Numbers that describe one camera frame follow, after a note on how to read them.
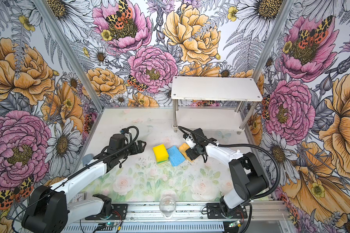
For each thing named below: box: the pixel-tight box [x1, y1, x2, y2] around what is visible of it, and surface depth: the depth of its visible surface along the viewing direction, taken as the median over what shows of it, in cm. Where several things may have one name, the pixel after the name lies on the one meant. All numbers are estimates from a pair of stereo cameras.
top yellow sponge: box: [152, 143, 169, 163], surface depth 89 cm
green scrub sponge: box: [156, 159, 170, 166], surface depth 92 cm
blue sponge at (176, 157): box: [166, 145, 186, 167], surface depth 93 cm
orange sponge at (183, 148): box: [178, 142, 191, 159], surface depth 93 cm
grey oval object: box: [82, 153, 94, 167], surface depth 92 cm
